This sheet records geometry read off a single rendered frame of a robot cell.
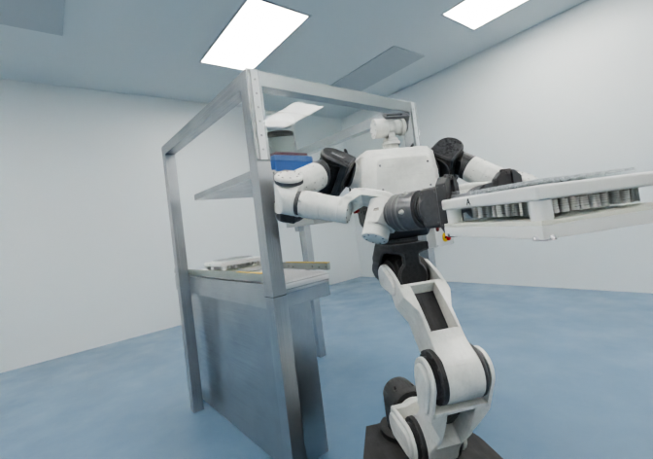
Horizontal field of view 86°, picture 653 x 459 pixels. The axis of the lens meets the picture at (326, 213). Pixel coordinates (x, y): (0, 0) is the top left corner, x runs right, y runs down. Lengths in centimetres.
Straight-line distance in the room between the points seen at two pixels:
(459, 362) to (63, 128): 454
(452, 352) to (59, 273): 418
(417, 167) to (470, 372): 61
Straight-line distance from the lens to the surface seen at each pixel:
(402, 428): 137
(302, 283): 146
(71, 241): 467
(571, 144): 453
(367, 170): 114
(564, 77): 465
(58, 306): 470
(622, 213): 61
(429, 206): 76
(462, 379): 105
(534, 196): 52
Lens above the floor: 102
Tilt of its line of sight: 2 degrees up
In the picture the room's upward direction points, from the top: 7 degrees counter-clockwise
